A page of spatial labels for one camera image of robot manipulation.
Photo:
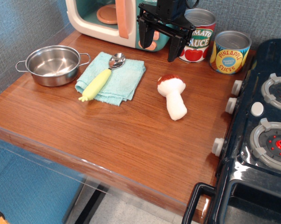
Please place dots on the plush mushroom toy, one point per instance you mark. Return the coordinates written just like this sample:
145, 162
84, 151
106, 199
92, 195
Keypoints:
171, 87

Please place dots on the tomato sauce can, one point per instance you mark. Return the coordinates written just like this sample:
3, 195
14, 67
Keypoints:
205, 22

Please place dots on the silver metal pot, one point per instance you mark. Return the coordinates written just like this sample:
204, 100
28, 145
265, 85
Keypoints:
55, 65

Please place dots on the light blue folded cloth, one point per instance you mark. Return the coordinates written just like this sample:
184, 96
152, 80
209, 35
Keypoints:
122, 83

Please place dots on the pineapple slices can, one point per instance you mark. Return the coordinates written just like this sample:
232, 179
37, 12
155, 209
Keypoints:
230, 50

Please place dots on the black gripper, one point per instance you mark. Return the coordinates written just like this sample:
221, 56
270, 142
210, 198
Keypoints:
166, 17

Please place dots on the toy microwave oven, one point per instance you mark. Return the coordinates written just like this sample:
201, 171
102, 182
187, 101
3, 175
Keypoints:
113, 21

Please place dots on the spoon with yellow handle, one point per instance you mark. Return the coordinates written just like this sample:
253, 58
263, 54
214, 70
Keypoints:
94, 87

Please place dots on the dark blue toy stove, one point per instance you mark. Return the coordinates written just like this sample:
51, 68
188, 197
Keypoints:
248, 186

